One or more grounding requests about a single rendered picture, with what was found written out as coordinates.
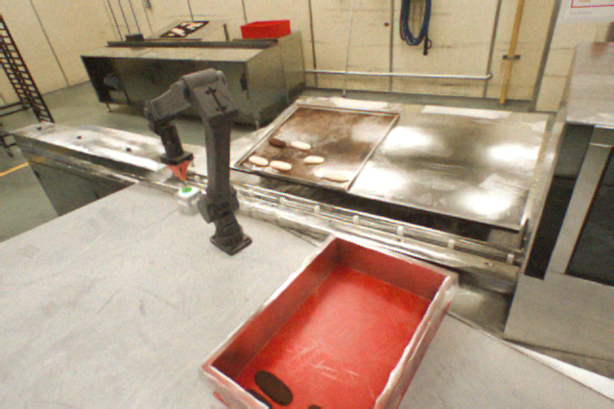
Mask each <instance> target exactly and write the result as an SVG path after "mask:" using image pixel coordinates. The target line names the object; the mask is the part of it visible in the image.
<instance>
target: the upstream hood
mask: <svg viewBox="0 0 614 409"><path fill-rule="evenodd" d="M10 133H11V135H12V136H13V138H14V139H15V141H16V142H19V143H23V144H26V145H30V146H33V147H37V148H38V149H42V150H45V151H49V152H52V153H56V154H59V155H63V156H69V157H72V158H75V159H78V160H82V161H86V162H88V163H92V164H95V165H99V166H102V167H108V168H112V169H115V170H119V171H122V172H126V173H128V174H132V175H135V176H138V177H141V178H145V179H148V180H154V181H158V182H164V181H165V180H167V179H168V178H170V177H172V173H171V172H172V171H171V170H170V169H169V168H167V166H166V165H165V164H161V162H160V159H159V155H161V154H163V153H165V151H164V148H163V146H157V145H153V144H148V143H143V142H139V141H134V140H129V139H125V138H121V137H117V136H112V135H107V134H103V133H98V132H90V131H85V130H81V129H77V128H72V127H67V126H63V125H58V124H54V123H49V122H44V121H41V122H38V123H35V124H33V125H32V126H29V127H26V128H23V129H20V130H19V129H17V130H14V131H12V132H10Z"/></svg>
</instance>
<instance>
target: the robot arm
mask: <svg viewBox="0 0 614 409"><path fill-rule="evenodd" d="M226 85H227V83H226V79H225V76H224V73H223V72H221V71H219V72H216V71H215V70H214V69H209V70H202V71H199V72H195V73H191V74H188V75H184V76H180V77H179V80H178V82H177V83H174V84H173V85H171V86H170V88H171V90H169V91H168V92H166V93H164V94H162V95H161V96H159V97H156V98H154V99H152V100H151V101H149V102H148V103H146V107H145V108H144V113H145V116H146V118H147V119H149V120H150V123H149V127H150V130H151V131H152V132H154V133H155V134H156V135H157V136H159V137H160V140H161V143H162V146H163V148H164V151H165V153H163V154H161V155H159V159H160V162H161V164H165V165H166V166H167V168H169V169H170V170H171V171H172V172H174V173H175V174H176V175H177V176H178V177H179V178H180V179H181V180H183V181H185V180H187V173H188V168H189V165H190V161H192V160H193V159H194V157H193V153H192V152H189V151H184V149H183V147H182V144H181V141H180V138H179V135H178V131H177V126H176V123H175V122H170V121H173V120H176V119H178V117H177V113H178V112H179V111H181V110H183V109H185V108H187V107H189V106H192V107H193V108H194V110H195V111H196V112H197V113H198V114H199V115H200V117H201V118H202V121H203V124H204V129H205V147H206V164H207V186H206V188H205V194H204V195H201V196H199V199H198V200H197V208H198V211H199V213H200V215H201V217H202V218H203V220H204V221H205V222H206V223H207V224H210V223H212V222H213V223H214V224H215V227H216V231H215V234H214V235H213V236H211V237H210V238H209V239H210V241H211V243H212V244H214V245H215V246H217V247H218V248H219V249H220V250H222V251H223V252H224V253H226V254H228V255H229V256H233V255H235V254H237V253H239V252H240V251H242V250H243V249H244V248H245V247H247V246H248V245H250V244H251V243H252V240H251V237H249V236H247V235H245V234H244V230H243V226H241V225H240V224H239V223H238V220H237V218H236V217H235V216H234V212H236V211H237V210H239V209H240V203H239V200H238V198H237V191H236V189H235V188H234V186H233V185H232V184H231V183H230V141H231V130H232V125H233V123H234V120H235V117H238V108H237V104H236V103H235V102H234V100H233V98H232V97H231V95H230V93H229V91H228V90H227V88H226ZM179 167H181V170H182V174H181V172H180V171H179Z"/></svg>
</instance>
